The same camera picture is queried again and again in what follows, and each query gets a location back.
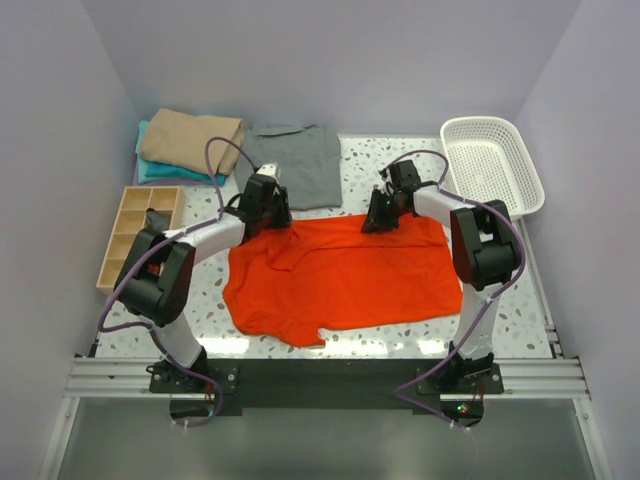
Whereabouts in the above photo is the aluminium rail frame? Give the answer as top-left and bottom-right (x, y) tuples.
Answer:
(49, 219), (596, 480)

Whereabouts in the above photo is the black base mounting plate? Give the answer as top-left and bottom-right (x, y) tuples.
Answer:
(146, 359), (504, 420)

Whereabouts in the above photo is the wooden compartment tray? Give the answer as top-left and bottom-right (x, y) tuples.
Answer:
(96, 186), (185, 295)

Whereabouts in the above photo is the beige folded t-shirt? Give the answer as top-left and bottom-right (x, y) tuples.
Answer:
(139, 108), (244, 174)

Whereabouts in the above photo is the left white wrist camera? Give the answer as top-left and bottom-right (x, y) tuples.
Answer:
(256, 163), (281, 182)

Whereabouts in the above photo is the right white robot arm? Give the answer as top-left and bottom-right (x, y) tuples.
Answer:
(362, 160), (526, 394)

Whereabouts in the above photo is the orange t-shirt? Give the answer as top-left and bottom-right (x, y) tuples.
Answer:
(223, 215), (462, 347)

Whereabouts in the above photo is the grey item in tray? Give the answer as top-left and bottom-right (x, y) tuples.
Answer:
(144, 208), (170, 232)

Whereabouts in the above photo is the white plastic basket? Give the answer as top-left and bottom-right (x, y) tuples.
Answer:
(440, 116), (545, 217)

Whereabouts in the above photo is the teal folded t-shirt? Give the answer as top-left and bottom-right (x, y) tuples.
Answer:
(134, 121), (212, 185)

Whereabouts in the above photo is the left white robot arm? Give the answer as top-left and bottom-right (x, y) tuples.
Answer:
(113, 164), (292, 394)

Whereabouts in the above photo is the grey folded t-shirt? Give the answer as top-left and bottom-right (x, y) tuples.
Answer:
(241, 123), (342, 211)

